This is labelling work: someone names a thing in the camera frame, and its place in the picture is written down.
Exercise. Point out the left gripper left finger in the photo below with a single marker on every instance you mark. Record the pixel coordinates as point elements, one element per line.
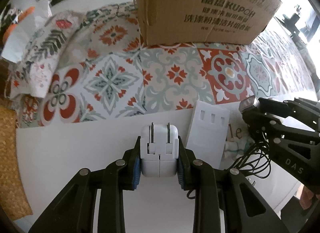
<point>72,210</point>

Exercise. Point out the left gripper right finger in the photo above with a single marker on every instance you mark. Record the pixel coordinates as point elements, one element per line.
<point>224,201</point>

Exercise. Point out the white rectangular socket box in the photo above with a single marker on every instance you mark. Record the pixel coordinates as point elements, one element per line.
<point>207,132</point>

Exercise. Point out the white power adapter plug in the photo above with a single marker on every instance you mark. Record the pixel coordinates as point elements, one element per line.
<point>159,145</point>

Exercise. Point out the woven wicker chair seat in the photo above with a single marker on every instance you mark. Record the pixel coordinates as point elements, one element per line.
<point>13,199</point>

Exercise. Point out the black rectangular charger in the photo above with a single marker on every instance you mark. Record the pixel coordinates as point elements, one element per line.
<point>251,111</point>

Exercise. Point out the floral fabric tissue cover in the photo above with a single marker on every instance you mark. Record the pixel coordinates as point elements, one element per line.
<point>34,73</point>

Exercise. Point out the patterned tile table runner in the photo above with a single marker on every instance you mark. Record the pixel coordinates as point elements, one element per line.
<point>107,70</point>

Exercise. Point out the white tissue paper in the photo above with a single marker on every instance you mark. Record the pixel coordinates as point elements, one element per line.
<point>29,21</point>

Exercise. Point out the brown cardboard box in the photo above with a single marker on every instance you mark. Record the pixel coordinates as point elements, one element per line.
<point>227,21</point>

